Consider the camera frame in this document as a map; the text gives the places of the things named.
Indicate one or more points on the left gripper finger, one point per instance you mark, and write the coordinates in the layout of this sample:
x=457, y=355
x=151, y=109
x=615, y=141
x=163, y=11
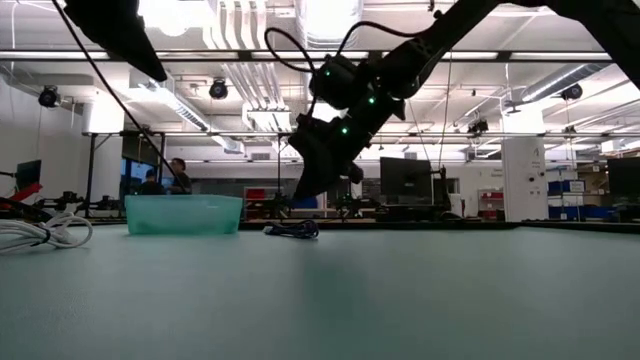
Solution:
x=140, y=50

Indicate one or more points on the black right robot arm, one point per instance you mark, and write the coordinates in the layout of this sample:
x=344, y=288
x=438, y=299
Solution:
x=475, y=25

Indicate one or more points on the black computer monitor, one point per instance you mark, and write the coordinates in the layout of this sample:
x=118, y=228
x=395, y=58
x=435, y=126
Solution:
x=625, y=177
x=405, y=180
x=28, y=174

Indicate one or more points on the teal table mat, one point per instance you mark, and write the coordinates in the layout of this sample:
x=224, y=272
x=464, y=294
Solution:
x=350, y=300

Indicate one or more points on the person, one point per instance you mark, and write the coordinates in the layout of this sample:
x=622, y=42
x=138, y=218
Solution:
x=150, y=186
x=180, y=180

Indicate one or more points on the teal translucent plastic bin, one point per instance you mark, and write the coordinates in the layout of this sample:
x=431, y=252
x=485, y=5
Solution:
x=182, y=215

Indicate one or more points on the white building pillar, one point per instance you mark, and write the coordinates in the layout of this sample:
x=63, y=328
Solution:
x=525, y=175

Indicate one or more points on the blue storage bins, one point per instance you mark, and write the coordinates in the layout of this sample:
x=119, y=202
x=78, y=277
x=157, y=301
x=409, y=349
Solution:
x=575, y=200

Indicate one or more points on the black ceiling-hung camera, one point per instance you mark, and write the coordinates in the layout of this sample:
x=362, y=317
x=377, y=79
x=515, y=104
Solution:
x=218, y=89
x=572, y=92
x=48, y=96

